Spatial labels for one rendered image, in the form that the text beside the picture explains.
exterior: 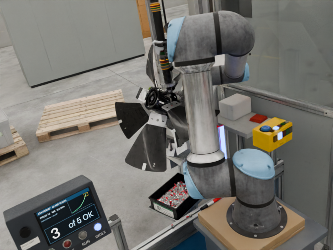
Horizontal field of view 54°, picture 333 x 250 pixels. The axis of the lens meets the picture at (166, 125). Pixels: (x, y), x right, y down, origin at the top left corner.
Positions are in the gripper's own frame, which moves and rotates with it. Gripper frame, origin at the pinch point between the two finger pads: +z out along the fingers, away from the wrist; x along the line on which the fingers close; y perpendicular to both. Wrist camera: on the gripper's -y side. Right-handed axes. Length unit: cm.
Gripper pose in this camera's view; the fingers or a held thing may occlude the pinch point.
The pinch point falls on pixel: (158, 39)
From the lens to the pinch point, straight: 152.8
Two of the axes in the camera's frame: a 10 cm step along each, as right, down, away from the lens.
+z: -5.3, -3.0, 7.9
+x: 8.3, -3.6, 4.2
